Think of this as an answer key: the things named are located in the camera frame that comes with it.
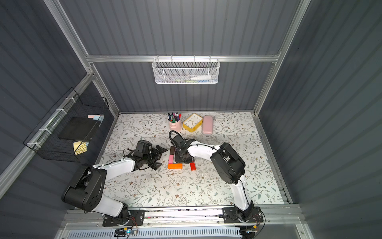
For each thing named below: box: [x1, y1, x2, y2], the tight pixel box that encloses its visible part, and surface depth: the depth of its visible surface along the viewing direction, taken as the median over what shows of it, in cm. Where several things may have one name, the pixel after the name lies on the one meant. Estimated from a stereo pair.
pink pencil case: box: [201, 115, 214, 136], surface depth 113 cm
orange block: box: [167, 163, 183, 169], surface depth 93 cm
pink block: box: [168, 154, 175, 164], surface depth 96 cm
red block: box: [190, 162, 197, 171], surface depth 93 cm
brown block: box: [169, 145, 176, 155], surface depth 99 cm
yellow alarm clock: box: [183, 113, 203, 133], surface depth 114 cm
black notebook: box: [57, 116, 101, 141], surface depth 77 cm
